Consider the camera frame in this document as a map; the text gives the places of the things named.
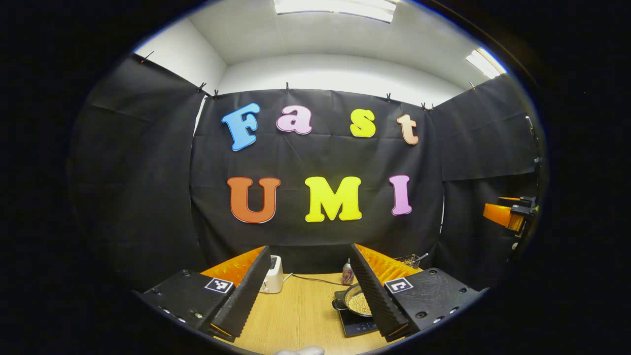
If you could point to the silver utensil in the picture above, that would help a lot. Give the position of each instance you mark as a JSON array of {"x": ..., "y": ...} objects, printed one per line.
[{"x": 423, "y": 257}]

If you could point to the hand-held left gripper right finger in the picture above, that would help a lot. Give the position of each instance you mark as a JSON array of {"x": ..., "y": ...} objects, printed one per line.
[{"x": 374, "y": 291}]

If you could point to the silver bottle with colourful label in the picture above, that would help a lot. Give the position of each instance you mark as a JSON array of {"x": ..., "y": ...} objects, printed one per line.
[{"x": 347, "y": 273}]

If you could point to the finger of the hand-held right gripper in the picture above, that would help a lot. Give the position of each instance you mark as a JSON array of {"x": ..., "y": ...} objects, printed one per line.
[
  {"x": 525, "y": 204},
  {"x": 498, "y": 214}
]

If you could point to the stainless steel pot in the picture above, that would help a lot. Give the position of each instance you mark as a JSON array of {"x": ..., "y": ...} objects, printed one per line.
[{"x": 338, "y": 304}]

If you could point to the pile of soybeans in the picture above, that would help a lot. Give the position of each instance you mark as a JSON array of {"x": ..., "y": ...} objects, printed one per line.
[{"x": 361, "y": 304}]

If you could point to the black induction cooktop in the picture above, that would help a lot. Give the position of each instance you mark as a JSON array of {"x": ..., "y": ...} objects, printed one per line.
[{"x": 357, "y": 326}]

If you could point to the white toaster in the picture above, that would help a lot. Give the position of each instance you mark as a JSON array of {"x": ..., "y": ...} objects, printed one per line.
[{"x": 273, "y": 281}]

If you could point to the ceiling light panel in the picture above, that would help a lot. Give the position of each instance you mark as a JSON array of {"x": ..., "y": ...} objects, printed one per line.
[
  {"x": 335, "y": 7},
  {"x": 485, "y": 61}
]

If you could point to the row of black cloth clips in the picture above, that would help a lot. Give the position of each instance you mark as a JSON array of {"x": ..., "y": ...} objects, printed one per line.
[{"x": 287, "y": 87}]

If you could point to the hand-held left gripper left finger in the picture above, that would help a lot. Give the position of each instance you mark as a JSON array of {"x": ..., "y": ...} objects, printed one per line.
[{"x": 249, "y": 291}]

